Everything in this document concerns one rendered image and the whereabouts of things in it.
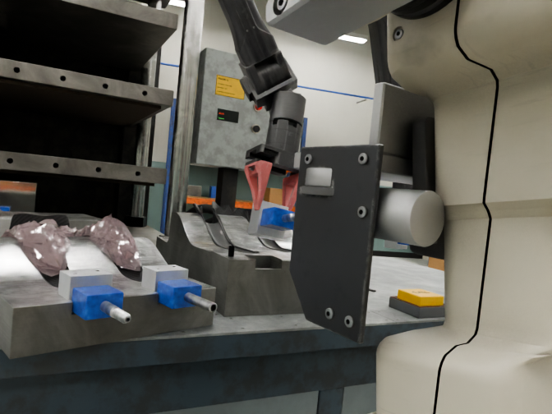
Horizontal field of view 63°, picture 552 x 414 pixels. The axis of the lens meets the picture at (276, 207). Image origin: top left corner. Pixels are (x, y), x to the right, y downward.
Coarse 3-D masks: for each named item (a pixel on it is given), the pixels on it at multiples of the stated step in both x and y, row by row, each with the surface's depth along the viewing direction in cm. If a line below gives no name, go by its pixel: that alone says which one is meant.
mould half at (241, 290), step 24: (192, 216) 97; (240, 216) 105; (168, 240) 103; (192, 240) 89; (240, 240) 94; (288, 240) 101; (168, 264) 101; (192, 264) 85; (216, 264) 74; (240, 264) 70; (288, 264) 74; (216, 288) 73; (240, 288) 70; (264, 288) 72; (288, 288) 74; (240, 312) 71; (264, 312) 73; (288, 312) 75
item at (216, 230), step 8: (200, 208) 104; (216, 208) 106; (224, 208) 107; (232, 208) 107; (216, 216) 100; (248, 216) 109; (208, 224) 97; (216, 224) 98; (216, 232) 95; (224, 232) 95; (216, 240) 93; (224, 240) 93; (264, 240) 98; (272, 240) 99; (224, 248) 85; (240, 248) 87; (272, 248) 92; (280, 248) 95
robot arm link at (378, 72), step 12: (372, 24) 94; (384, 24) 93; (372, 36) 97; (384, 36) 94; (372, 48) 99; (384, 48) 96; (372, 60) 102; (384, 60) 98; (384, 72) 100; (396, 84) 102
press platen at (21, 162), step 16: (0, 160) 124; (16, 160) 125; (32, 160) 127; (48, 160) 129; (64, 160) 131; (80, 160) 133; (80, 176) 133; (96, 176) 135; (112, 176) 137; (128, 176) 139; (144, 176) 141; (160, 176) 144
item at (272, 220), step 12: (264, 204) 72; (276, 204) 73; (252, 216) 74; (264, 216) 71; (276, 216) 68; (288, 216) 67; (252, 228) 73; (264, 228) 72; (276, 228) 72; (288, 228) 69
